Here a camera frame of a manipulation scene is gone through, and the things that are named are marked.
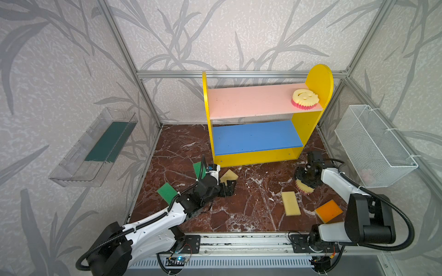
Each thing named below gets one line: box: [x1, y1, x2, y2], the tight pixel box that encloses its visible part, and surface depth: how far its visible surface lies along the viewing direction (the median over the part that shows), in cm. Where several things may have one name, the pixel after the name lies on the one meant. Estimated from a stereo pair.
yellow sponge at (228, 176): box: [219, 169, 239, 186], surface depth 96 cm
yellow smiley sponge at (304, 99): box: [291, 88, 320, 110], surface depth 72 cm
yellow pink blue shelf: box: [202, 64, 335, 167], surface depth 80 cm
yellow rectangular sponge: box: [280, 190, 301, 217], surface depth 86 cm
